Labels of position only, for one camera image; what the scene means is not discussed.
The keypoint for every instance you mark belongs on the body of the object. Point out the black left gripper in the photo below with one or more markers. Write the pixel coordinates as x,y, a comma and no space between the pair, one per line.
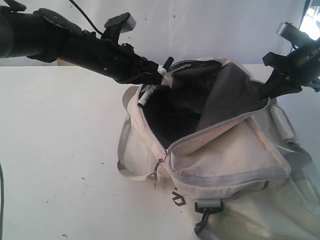
100,56

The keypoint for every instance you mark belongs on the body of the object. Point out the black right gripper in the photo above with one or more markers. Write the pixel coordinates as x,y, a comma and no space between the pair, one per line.
299,68

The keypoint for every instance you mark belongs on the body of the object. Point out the black and white marker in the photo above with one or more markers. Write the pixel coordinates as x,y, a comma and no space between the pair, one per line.
148,90

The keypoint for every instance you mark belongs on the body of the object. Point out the white fabric backpack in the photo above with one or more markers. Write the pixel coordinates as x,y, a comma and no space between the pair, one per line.
224,143

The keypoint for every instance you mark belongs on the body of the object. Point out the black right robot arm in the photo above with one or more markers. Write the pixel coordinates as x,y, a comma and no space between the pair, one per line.
300,68

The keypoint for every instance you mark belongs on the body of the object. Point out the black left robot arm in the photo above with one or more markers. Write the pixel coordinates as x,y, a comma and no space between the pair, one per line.
47,36

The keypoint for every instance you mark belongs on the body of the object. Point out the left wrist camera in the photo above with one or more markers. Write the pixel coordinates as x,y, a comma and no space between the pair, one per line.
117,25

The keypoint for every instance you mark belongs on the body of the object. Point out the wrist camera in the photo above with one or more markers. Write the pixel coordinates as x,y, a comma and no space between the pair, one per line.
293,35
117,25

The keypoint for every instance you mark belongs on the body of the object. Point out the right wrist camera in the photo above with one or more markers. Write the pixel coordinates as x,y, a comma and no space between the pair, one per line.
293,35

